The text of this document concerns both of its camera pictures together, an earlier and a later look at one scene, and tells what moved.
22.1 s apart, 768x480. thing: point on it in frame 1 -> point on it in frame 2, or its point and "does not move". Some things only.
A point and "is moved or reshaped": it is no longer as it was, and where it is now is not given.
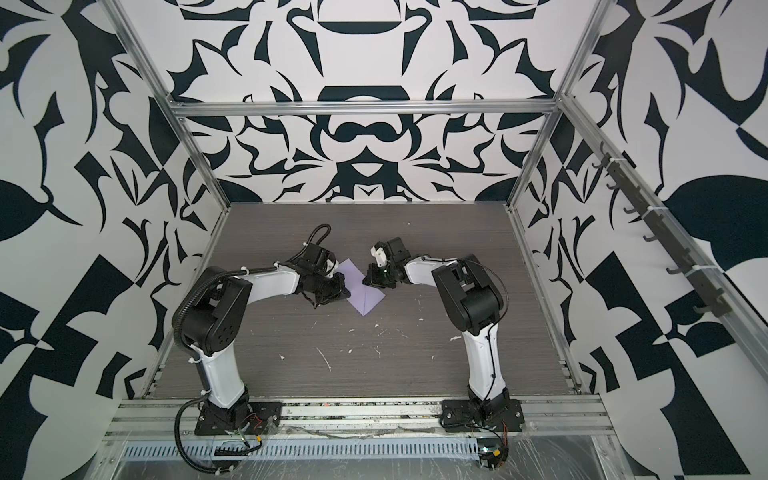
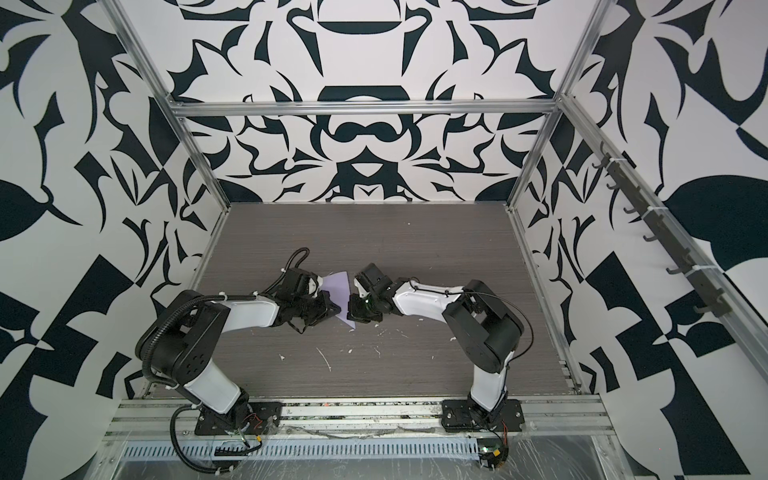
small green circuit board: [491, 452] does not move
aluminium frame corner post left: [165, 100] does not move
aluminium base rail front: [175, 415] does not move
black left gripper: [340, 292] -> [327, 311]
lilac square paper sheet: [363, 298] is moved or reshaped
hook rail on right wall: [705, 280] does not move
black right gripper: [375, 280] -> [354, 313]
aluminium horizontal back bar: [362, 107] does not move
